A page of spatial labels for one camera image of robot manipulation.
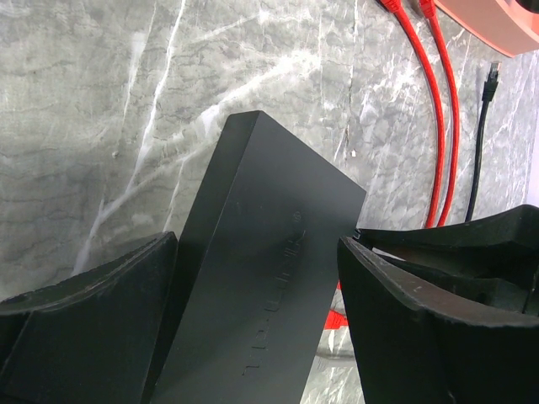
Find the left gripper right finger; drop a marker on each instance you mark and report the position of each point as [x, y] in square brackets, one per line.
[417, 343]

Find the salmon pink tray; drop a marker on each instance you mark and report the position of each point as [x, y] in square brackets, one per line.
[509, 27]

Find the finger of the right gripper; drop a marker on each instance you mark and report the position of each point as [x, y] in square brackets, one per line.
[510, 235]
[500, 277]

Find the black network switch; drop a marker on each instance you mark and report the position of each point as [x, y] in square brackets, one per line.
[257, 267]

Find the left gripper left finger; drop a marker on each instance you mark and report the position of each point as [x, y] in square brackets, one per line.
[92, 338]

